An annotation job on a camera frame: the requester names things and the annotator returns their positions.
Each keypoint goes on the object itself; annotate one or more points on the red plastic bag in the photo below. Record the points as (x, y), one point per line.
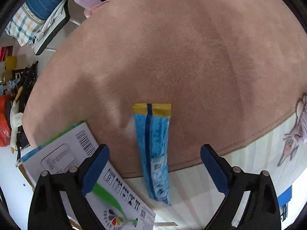
(5, 131)

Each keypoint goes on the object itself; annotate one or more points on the plaid blue pillow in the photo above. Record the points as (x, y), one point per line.
(33, 19)

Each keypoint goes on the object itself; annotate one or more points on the blue long sachet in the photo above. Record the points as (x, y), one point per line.
(152, 131)

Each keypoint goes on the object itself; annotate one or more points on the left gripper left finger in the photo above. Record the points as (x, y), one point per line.
(47, 208)

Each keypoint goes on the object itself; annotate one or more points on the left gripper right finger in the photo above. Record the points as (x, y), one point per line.
(261, 210)

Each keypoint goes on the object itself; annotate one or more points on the cardboard box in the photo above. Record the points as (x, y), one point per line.
(114, 203)

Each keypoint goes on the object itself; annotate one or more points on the white goose plush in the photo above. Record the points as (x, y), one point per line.
(15, 123)

